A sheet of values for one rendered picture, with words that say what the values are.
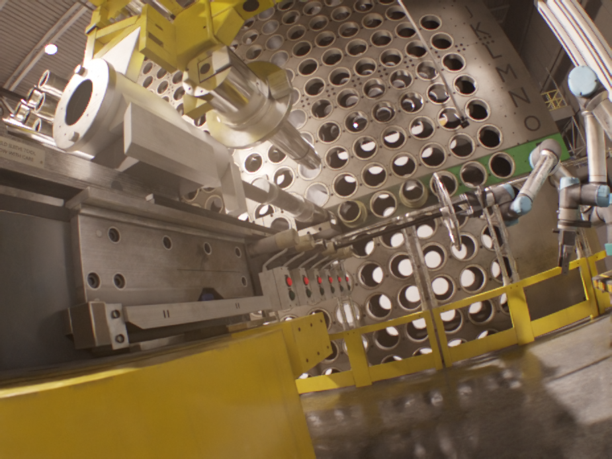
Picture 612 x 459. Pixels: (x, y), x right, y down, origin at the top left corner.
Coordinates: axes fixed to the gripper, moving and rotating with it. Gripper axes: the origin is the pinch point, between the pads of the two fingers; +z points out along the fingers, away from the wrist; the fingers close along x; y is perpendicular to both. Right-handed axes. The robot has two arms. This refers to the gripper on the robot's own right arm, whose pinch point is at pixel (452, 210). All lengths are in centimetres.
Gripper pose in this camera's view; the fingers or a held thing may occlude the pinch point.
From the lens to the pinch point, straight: 168.1
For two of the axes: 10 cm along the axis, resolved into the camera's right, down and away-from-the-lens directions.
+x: -0.3, -7.6, 6.5
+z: -9.1, 3.0, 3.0
